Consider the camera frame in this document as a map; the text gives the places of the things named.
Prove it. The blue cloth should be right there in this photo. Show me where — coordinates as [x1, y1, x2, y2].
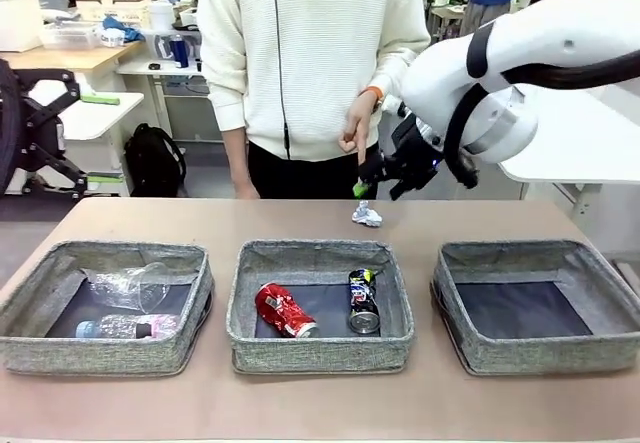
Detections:
[99, 16, 146, 44]

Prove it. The crushed red drink can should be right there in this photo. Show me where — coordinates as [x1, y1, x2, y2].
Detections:
[254, 282, 320, 339]

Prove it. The white wooden crate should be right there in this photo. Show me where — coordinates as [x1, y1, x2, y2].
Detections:
[74, 0, 153, 29]

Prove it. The white cylindrical jar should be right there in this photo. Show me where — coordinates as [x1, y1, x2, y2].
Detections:
[148, 0, 175, 32]

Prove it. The clear plastic cup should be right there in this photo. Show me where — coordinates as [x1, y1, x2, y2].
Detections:
[82, 261, 171, 314]

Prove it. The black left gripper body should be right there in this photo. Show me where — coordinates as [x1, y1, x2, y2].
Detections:
[0, 62, 66, 195]

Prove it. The white side table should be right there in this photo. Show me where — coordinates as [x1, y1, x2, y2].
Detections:
[499, 87, 640, 214]

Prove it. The person's right forearm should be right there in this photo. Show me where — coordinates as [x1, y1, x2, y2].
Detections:
[222, 127, 252, 189]

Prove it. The white shelf table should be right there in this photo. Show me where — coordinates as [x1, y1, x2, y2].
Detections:
[117, 60, 209, 143]

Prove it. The crushed black drink can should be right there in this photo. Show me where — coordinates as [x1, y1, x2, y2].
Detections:
[348, 268, 381, 335]

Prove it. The clear plastic bin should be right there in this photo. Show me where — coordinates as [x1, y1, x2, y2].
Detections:
[42, 21, 102, 50]

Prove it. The person in white sweater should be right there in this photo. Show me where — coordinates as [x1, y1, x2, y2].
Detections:
[196, 0, 432, 200]

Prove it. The blue drink bottle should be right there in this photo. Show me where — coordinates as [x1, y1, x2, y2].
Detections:
[168, 34, 191, 69]

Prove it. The white storage box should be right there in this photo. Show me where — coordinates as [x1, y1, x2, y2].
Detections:
[0, 0, 45, 53]

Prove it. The grey fabric basket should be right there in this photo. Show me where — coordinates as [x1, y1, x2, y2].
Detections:
[0, 241, 215, 377]
[429, 239, 640, 377]
[224, 240, 416, 375]

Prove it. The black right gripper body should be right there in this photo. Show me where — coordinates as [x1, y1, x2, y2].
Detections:
[384, 112, 444, 189]

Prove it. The person's left hand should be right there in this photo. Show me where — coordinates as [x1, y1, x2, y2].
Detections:
[338, 91, 377, 167]

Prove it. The black right arm hose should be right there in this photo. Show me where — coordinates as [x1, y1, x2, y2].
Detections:
[442, 50, 640, 189]

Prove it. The wooden top workbench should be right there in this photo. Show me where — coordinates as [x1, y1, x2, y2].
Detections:
[0, 40, 145, 72]

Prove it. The clear bottle with pink label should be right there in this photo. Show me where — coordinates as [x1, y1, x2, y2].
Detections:
[74, 312, 181, 340]

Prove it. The black backpack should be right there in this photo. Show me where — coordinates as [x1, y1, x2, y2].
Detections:
[123, 122, 187, 198]

